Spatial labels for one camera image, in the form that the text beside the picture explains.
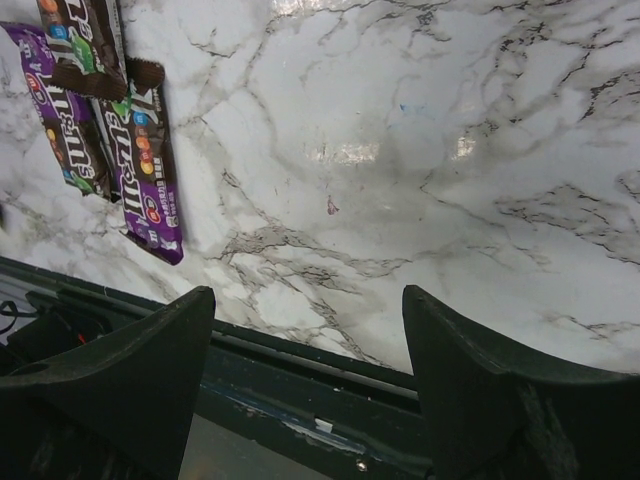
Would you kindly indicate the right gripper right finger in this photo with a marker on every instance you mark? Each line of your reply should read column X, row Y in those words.
column 495, row 408

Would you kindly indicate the purple m&m pack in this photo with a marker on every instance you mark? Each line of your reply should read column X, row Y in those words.
column 85, row 39
column 136, row 134
column 66, row 117

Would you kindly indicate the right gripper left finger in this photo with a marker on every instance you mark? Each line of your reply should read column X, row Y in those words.
column 118, row 407

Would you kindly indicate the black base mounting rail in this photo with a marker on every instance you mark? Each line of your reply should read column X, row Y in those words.
column 272, row 409

